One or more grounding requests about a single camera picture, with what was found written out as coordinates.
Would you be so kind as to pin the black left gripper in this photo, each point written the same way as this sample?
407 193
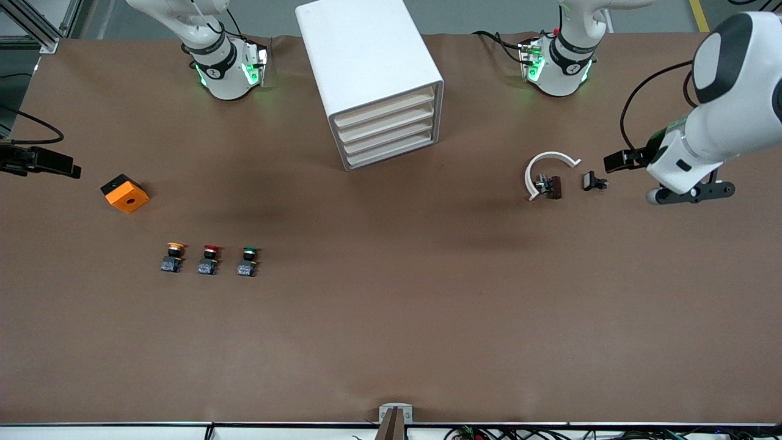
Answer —
639 157

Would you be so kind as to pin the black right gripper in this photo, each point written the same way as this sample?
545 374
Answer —
24 159

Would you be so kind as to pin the green push button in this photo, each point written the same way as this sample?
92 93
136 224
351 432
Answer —
247 261

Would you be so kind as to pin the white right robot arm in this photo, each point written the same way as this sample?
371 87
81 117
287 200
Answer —
226 73

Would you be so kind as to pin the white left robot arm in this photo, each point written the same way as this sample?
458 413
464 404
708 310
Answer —
733 116

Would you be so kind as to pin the yellow push button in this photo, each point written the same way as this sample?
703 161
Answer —
173 256

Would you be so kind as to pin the red push button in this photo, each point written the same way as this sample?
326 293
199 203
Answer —
209 260

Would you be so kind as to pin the small black clip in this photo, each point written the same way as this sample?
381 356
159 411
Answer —
590 181

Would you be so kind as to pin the white curved plastic part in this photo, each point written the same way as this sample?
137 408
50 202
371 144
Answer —
553 156

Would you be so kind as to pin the orange box with black base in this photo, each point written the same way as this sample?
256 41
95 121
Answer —
128 198

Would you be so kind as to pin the aluminium frame profile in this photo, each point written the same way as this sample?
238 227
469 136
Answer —
46 40

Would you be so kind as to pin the white table edge rail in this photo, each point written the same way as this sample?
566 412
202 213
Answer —
122 432

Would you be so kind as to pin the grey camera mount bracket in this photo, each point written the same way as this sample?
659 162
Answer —
396 421

